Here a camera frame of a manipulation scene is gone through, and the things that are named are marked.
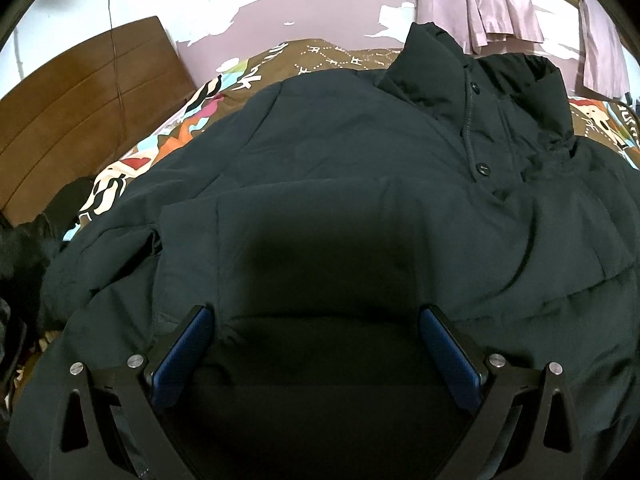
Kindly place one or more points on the brown wooden headboard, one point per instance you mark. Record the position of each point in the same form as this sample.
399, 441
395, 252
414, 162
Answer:
75, 110

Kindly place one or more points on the pink curtain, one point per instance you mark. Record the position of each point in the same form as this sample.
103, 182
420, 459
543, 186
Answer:
470, 0
602, 45

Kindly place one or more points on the cartoon printed blanket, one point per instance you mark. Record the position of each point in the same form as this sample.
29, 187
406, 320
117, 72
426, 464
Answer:
320, 60

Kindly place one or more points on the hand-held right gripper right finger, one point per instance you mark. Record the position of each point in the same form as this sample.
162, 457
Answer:
450, 355

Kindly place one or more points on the dark cloth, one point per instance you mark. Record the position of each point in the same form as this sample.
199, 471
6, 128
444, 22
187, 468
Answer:
30, 255

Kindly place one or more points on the black puffer jacket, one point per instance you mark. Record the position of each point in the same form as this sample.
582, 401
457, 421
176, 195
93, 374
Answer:
350, 160

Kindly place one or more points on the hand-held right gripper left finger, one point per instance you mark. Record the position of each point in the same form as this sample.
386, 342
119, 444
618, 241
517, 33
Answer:
182, 355

